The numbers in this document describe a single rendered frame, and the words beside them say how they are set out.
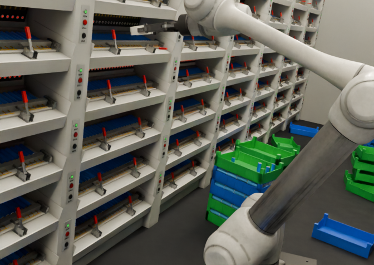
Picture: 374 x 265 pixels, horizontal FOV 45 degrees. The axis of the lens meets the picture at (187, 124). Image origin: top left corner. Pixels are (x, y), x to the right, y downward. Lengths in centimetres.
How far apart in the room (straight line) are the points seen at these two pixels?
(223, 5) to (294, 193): 57
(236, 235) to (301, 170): 27
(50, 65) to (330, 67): 84
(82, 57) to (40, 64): 19
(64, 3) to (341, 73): 85
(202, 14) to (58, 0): 44
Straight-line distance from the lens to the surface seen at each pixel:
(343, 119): 118
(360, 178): 354
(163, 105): 216
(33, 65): 141
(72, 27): 152
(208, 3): 133
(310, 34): 547
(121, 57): 176
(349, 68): 136
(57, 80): 157
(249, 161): 254
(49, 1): 143
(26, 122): 144
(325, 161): 123
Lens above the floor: 111
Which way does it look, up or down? 14 degrees down
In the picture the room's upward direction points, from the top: 8 degrees clockwise
